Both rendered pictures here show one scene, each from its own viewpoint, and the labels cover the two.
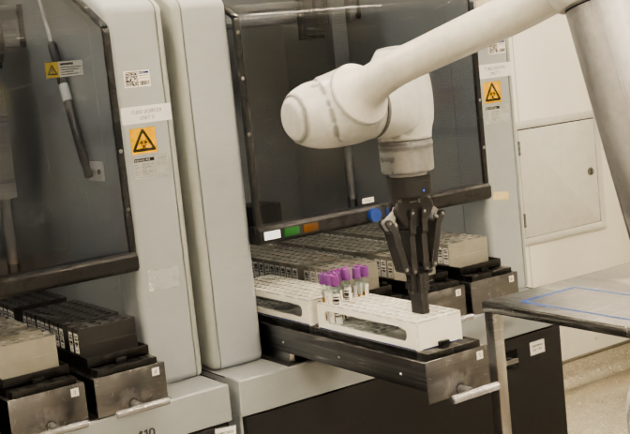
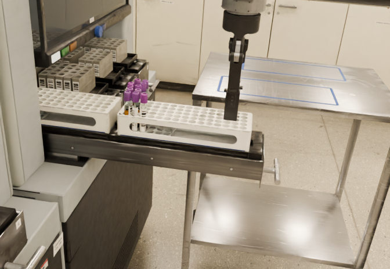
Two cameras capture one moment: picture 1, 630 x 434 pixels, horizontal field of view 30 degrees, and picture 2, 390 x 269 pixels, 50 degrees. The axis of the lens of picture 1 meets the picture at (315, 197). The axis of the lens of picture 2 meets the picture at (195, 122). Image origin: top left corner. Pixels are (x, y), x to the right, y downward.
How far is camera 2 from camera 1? 1.56 m
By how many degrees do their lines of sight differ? 51
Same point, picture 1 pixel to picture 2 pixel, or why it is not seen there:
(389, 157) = not seen: outside the picture
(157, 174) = not seen: outside the picture
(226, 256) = (23, 82)
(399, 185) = (249, 22)
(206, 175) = (7, 0)
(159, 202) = not seen: outside the picture
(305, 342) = (105, 147)
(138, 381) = (7, 242)
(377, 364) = (202, 162)
